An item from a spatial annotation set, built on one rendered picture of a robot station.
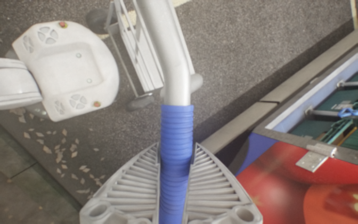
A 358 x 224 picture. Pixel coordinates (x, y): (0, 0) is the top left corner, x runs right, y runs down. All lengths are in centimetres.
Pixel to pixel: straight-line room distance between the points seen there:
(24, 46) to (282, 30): 255
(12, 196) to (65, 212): 38
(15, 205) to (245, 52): 256
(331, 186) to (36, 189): 181
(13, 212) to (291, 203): 181
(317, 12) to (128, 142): 306
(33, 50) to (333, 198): 156
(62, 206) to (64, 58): 119
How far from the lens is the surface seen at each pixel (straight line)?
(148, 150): 16
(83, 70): 111
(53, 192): 164
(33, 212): 177
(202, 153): 16
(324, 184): 81
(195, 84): 22
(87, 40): 107
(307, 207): 75
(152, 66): 138
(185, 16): 164
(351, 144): 124
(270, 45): 225
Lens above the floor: 135
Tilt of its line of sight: 71 degrees down
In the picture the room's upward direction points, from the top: 110 degrees clockwise
